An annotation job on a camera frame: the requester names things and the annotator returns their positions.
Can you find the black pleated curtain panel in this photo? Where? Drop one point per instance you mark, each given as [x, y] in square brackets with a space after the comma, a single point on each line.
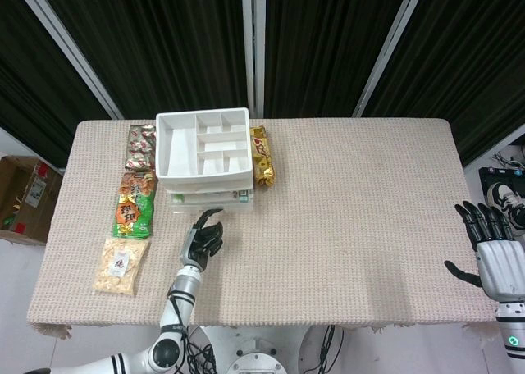
[328, 42]
[463, 62]
[156, 42]
[28, 95]

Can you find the grey partition frame post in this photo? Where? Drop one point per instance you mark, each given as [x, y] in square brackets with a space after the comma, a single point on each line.
[254, 46]
[65, 46]
[389, 46]

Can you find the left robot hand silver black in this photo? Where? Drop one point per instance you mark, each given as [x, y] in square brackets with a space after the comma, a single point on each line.
[201, 243]

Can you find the beige waffle tablecloth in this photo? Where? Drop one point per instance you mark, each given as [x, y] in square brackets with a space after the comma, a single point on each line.
[307, 247]

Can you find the left robot arm silver white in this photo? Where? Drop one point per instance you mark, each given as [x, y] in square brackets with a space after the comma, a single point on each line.
[176, 312]

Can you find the black equipment case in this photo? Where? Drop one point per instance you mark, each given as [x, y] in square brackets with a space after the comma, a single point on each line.
[494, 175]

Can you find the brown cardboard box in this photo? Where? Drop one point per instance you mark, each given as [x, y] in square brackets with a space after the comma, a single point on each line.
[22, 193]

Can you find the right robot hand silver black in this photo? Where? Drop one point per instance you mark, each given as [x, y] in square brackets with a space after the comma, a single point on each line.
[502, 267]

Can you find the silver red snack bag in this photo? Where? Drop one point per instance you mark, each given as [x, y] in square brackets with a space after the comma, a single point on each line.
[140, 148]

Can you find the clear bag of pale chips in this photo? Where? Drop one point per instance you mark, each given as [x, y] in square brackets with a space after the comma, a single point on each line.
[121, 267]

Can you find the black white sneaker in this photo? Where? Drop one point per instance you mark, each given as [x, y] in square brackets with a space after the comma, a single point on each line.
[506, 203]

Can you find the gold snack bag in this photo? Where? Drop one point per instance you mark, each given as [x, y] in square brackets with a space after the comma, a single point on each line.
[262, 161]

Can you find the white divided trays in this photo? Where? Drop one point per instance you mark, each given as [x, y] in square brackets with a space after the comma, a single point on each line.
[182, 152]

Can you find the right robot arm silver white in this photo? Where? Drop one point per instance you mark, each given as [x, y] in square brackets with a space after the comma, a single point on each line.
[512, 329]

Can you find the white grey robot base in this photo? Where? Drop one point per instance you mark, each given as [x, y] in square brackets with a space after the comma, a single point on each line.
[256, 355]

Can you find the green orange snack bag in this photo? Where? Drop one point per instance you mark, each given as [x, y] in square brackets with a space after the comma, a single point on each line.
[133, 210]

